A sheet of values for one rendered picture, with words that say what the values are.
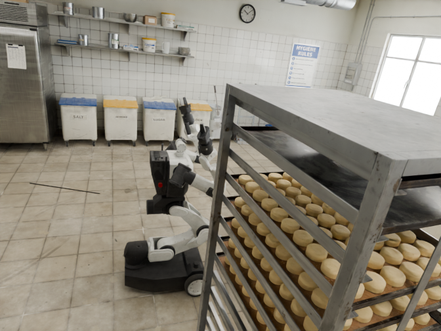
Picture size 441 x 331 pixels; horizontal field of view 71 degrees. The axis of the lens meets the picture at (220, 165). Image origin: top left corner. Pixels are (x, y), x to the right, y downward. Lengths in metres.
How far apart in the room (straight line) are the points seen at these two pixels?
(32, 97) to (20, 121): 0.40
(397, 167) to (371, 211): 0.08
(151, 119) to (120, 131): 0.56
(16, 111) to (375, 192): 5.05
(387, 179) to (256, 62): 6.02
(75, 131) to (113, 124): 0.60
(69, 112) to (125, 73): 1.22
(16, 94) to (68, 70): 1.10
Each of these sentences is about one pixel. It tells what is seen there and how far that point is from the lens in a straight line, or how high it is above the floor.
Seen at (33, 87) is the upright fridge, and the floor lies 0.99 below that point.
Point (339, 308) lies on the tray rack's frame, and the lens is 0.66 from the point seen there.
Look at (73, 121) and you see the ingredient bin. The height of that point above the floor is 0.43.
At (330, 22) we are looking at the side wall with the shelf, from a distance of 7.24.
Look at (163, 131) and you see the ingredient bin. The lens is 5.53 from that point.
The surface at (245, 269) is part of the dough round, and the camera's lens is 1.13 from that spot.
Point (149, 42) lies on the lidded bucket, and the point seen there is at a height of 1.72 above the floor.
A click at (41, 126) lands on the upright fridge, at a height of 0.42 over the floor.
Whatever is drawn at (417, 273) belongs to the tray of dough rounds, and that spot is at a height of 1.51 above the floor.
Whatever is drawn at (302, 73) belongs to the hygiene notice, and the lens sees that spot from 7.00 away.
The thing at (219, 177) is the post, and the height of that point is 1.50.
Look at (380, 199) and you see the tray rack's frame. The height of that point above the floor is 1.75.
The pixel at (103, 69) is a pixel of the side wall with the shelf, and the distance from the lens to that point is 5.92.
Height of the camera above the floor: 1.95
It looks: 23 degrees down
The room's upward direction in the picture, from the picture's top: 7 degrees clockwise
